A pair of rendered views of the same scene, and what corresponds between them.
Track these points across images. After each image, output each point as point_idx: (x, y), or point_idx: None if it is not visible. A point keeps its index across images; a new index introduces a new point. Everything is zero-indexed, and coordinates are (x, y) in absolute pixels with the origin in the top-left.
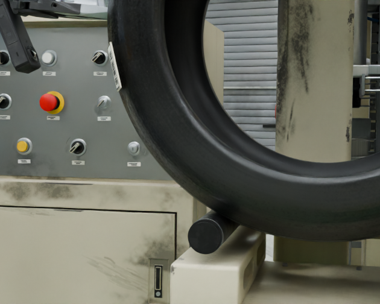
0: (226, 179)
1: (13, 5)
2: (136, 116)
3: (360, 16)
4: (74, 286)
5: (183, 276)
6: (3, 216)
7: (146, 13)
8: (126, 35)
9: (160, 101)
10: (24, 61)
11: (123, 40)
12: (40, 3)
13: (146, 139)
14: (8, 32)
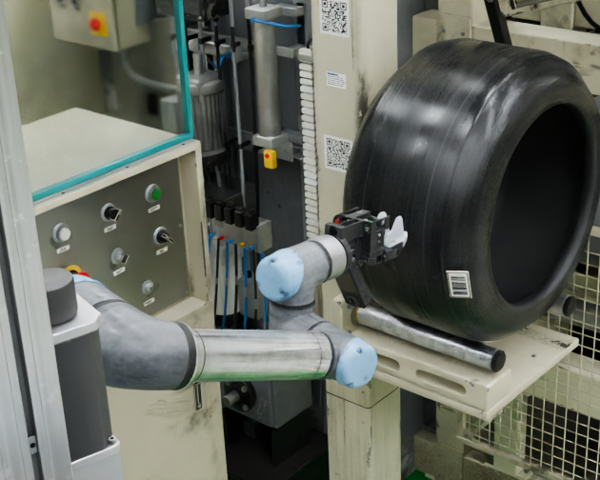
0: (509, 323)
1: (368, 262)
2: (463, 308)
3: (278, 91)
4: (136, 443)
5: (492, 390)
6: None
7: (483, 245)
8: (471, 263)
9: (487, 294)
10: (370, 299)
11: (470, 266)
12: (390, 254)
13: (464, 319)
14: (360, 284)
